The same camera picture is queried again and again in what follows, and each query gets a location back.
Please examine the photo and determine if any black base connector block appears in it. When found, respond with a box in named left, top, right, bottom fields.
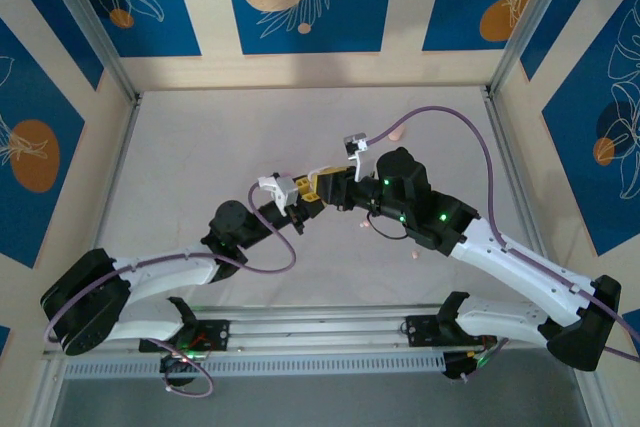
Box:
left=159, top=354, right=201, bottom=388
left=442, top=350, right=494, bottom=383

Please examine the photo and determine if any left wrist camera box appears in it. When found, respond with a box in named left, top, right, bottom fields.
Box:
left=256, top=174, right=300, bottom=218

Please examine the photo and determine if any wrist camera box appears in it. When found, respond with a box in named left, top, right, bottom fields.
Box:
left=342, top=132, right=370, bottom=183
left=256, top=174, right=300, bottom=218

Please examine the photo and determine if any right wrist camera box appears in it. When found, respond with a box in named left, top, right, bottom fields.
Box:
left=342, top=132, right=370, bottom=183

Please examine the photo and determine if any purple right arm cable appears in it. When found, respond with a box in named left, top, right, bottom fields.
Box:
left=367, top=105, right=640, bottom=363

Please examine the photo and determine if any aluminium side rail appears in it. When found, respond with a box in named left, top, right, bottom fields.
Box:
left=482, top=89, right=604, bottom=427
left=29, top=96, right=144, bottom=427

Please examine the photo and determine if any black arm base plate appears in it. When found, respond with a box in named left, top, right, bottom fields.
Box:
left=403, top=314, right=499, bottom=348
left=139, top=319, right=231, bottom=353

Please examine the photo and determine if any aluminium mounting rail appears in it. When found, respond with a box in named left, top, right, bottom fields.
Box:
left=124, top=302, right=591, bottom=354

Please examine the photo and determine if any grey slotted cable duct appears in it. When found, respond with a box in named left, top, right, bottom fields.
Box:
left=62, top=350, right=447, bottom=379

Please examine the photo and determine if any aluminium corner post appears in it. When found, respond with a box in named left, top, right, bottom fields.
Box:
left=483, top=0, right=577, bottom=98
left=35, top=0, right=142, bottom=106

